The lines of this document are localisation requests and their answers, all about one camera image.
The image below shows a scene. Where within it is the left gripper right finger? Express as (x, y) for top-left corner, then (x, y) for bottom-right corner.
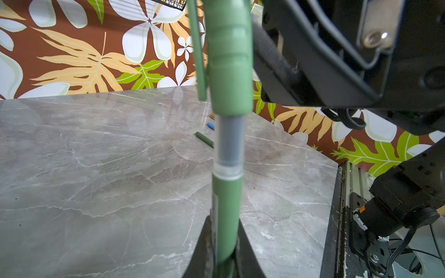
(236, 220), (265, 278)

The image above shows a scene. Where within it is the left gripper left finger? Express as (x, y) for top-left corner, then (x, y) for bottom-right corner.
(182, 216), (213, 278)

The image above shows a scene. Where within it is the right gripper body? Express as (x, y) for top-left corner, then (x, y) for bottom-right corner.
(254, 1), (445, 135)

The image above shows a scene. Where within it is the green pen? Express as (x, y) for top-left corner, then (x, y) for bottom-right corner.
(195, 132), (214, 148)
(211, 115), (245, 278)

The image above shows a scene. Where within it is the blue pen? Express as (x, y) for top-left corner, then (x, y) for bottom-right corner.
(207, 122), (215, 130)

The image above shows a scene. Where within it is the green pen cap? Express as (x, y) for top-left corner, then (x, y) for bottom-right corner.
(187, 1), (253, 117)

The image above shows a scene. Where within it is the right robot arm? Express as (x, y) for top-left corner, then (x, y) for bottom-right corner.
(253, 1), (445, 278)

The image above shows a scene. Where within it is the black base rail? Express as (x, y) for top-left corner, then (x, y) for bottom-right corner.
(320, 161), (372, 278)

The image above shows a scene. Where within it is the black wire basket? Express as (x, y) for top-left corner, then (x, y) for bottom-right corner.
(154, 0), (187, 11)

